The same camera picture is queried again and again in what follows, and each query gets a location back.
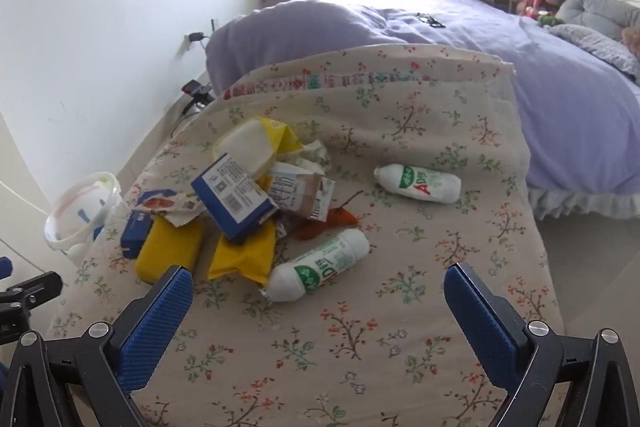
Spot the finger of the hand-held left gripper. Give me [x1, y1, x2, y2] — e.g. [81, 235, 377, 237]
[0, 271, 63, 343]

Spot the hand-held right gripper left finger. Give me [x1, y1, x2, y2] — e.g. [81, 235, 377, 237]
[0, 264, 195, 427]

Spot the blue box white label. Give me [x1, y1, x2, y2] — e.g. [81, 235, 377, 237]
[191, 153, 278, 244]

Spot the floral tablecloth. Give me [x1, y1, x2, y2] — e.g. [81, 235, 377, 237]
[45, 44, 566, 427]

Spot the black clamp device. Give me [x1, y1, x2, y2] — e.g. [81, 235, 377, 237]
[180, 79, 214, 114]

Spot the orange wrapper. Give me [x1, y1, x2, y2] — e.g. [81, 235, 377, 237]
[297, 206, 361, 241]

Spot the yellow snack packet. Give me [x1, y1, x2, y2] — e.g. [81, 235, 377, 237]
[136, 217, 205, 284]
[207, 219, 277, 285]

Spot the brown and white carton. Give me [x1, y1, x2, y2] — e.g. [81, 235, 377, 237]
[265, 162, 336, 223]

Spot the purple bed blanket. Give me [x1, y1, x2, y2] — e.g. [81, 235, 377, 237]
[205, 0, 640, 220]

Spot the tissue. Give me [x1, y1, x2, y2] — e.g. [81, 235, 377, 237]
[295, 139, 332, 175]

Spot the white plastic trash bin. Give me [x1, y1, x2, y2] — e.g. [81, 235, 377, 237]
[45, 172, 123, 265]

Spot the small blue box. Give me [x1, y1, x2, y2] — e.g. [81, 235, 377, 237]
[120, 209, 153, 260]

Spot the white bottle green label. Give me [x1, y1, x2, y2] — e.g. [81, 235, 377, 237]
[260, 228, 371, 303]
[374, 163, 462, 204]

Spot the wall socket with charger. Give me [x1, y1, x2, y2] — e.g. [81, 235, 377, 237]
[183, 32, 212, 54]

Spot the brown plush toy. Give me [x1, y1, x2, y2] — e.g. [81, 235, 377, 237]
[620, 27, 640, 58]

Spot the yellow packet with white tray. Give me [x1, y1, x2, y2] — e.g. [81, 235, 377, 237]
[212, 117, 306, 180]

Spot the grey ruffled pillow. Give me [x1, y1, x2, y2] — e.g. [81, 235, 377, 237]
[550, 24, 640, 84]

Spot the white wrapper red picture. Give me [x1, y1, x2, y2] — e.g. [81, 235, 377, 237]
[132, 189, 206, 228]

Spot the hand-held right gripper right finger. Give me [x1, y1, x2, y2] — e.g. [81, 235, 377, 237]
[444, 263, 640, 427]

